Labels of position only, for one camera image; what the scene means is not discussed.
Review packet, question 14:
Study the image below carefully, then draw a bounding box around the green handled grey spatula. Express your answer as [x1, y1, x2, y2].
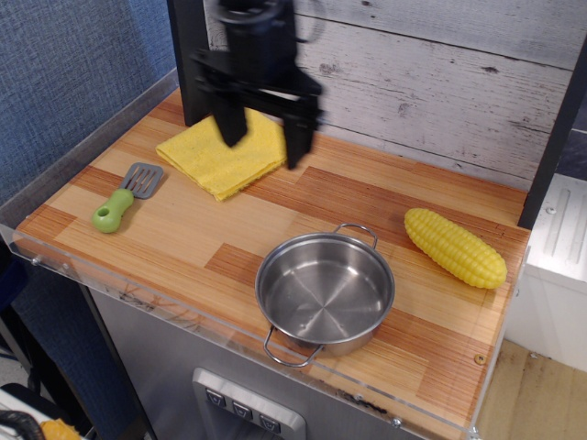
[92, 162, 163, 234]

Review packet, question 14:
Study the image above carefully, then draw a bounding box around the black right frame post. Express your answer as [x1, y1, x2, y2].
[517, 38, 586, 230]

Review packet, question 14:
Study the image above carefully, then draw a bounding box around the yellow plastic corn cob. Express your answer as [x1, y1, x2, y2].
[404, 208, 508, 289]

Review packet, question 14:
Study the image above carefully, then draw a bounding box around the white side cabinet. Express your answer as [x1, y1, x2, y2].
[504, 174, 586, 371]

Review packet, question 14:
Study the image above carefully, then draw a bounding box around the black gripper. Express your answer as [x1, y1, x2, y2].
[194, 1, 322, 170]

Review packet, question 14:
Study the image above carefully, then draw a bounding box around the yellow black object bottom left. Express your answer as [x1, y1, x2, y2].
[40, 419, 83, 440]

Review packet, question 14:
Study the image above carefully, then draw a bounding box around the black left frame post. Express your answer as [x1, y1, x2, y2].
[166, 0, 210, 127]

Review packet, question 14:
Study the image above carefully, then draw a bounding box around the black frame post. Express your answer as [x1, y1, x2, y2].
[166, 0, 210, 127]
[517, 38, 586, 230]

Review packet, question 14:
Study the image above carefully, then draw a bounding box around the silver button control panel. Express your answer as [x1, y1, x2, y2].
[192, 368, 306, 439]

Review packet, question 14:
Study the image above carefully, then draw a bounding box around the yellow folded cloth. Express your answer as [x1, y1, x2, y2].
[156, 109, 286, 202]

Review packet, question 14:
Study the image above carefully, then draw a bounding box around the stainless steel pot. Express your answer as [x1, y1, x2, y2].
[255, 224, 395, 369]

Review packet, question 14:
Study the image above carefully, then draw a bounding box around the clear acrylic front guard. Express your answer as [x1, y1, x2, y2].
[0, 223, 481, 436]

